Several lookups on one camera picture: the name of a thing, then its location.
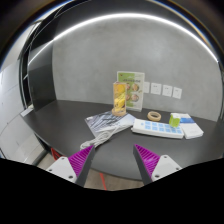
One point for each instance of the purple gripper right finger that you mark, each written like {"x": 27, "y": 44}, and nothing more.
{"x": 153, "y": 167}

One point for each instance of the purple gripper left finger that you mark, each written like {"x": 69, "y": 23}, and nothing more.
{"x": 74, "y": 168}

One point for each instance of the green white charger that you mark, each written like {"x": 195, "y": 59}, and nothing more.
{"x": 174, "y": 120}

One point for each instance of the white power strip blue sockets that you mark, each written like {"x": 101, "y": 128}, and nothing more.
{"x": 156, "y": 129}

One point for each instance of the tape roll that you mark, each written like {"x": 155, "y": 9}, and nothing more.
{"x": 154, "y": 116}

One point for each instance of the white blue booklet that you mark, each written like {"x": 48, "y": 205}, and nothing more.
{"x": 190, "y": 127}

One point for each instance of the green menu sign stand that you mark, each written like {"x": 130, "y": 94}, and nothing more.
{"x": 134, "y": 94}

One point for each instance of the curved ceiling light strip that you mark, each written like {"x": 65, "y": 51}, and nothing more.
{"x": 123, "y": 16}

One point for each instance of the white wall socket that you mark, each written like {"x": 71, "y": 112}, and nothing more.
{"x": 177, "y": 93}
{"x": 146, "y": 87}
{"x": 167, "y": 91}
{"x": 156, "y": 88}

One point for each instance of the dark wall panel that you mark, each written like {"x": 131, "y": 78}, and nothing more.
{"x": 40, "y": 72}

